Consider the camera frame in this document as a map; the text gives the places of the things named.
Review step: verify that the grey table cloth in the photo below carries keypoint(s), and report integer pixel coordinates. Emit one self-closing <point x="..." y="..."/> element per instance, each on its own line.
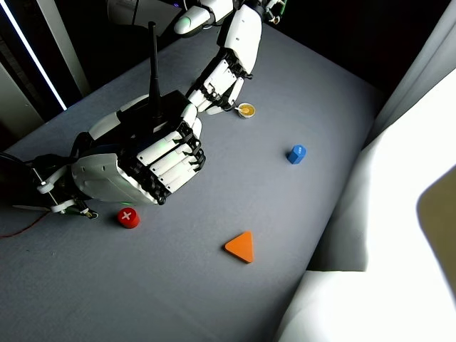
<point x="178" y="292"/>

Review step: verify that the white LED light strip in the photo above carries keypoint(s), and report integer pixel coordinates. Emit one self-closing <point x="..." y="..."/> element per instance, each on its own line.
<point x="33" y="53"/>

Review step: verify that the red cylinder block white cross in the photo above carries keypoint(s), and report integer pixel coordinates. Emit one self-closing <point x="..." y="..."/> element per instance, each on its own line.
<point x="129" y="218"/>

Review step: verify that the orange triangle block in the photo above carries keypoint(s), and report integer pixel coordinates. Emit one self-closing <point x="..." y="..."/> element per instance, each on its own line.
<point x="244" y="246"/>

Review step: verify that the white backdrop curtain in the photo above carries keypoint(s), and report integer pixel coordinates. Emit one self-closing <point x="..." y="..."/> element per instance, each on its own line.
<point x="392" y="213"/>

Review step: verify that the white frame post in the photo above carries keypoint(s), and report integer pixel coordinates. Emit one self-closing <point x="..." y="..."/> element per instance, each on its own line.
<point x="64" y="46"/>

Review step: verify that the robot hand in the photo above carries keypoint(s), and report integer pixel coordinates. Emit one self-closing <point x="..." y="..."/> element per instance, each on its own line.
<point x="96" y="174"/>
<point x="242" y="35"/>

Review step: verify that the small bowl yellow soup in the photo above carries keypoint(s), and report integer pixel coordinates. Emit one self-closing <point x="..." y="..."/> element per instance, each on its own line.
<point x="246" y="110"/>

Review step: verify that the blue hexagonal block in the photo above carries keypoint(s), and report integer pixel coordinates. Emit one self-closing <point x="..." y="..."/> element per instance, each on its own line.
<point x="296" y="155"/>

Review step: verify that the beige rounded panel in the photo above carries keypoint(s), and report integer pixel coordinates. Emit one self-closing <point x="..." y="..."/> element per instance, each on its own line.
<point x="441" y="228"/>

